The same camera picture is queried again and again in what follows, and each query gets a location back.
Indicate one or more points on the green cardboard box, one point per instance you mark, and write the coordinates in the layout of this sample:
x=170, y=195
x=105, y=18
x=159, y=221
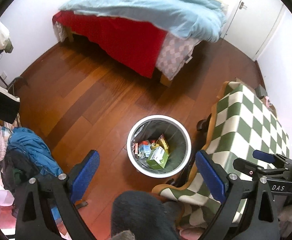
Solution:
x=158, y=158

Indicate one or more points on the yellow gold snack bag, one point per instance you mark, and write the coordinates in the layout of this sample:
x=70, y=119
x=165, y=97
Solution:
x=163, y=143

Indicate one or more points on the black furry slipper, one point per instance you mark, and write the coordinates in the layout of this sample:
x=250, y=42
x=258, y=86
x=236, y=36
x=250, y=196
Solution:
x=139, y=215

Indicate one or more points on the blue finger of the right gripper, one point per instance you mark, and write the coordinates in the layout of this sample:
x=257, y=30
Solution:
x=263, y=156

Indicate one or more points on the blue jacket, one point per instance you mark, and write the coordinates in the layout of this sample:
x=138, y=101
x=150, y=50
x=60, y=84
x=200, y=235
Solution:
x=33, y=147

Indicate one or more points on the red bed sheet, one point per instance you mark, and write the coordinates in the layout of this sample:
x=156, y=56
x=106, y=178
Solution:
x=135, y=44

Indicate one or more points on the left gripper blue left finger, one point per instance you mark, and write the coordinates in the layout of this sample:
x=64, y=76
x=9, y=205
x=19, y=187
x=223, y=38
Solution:
x=82, y=174

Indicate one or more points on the green white checkered tablecloth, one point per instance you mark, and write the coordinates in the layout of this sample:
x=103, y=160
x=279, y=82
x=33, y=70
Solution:
x=240, y=124

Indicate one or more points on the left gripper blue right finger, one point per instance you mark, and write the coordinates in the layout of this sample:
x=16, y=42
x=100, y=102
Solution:
x=214, y=176

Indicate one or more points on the white round trash bin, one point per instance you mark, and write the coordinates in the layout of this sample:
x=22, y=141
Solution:
x=150, y=128

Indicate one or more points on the blue white milk carton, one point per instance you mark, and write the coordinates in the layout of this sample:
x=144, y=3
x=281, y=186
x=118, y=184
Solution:
x=144, y=149

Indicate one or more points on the checkered pink grey mattress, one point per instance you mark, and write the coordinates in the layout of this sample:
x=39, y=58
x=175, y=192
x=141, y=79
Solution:
x=175, y=52

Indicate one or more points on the white closet door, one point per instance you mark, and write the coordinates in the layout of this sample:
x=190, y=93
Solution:
x=252, y=25

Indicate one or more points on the red soda can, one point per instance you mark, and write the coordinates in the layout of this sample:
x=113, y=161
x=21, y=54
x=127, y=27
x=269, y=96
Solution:
x=136, y=148

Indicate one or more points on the light blue duvet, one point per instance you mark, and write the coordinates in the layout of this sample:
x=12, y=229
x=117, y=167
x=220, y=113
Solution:
x=201, y=19

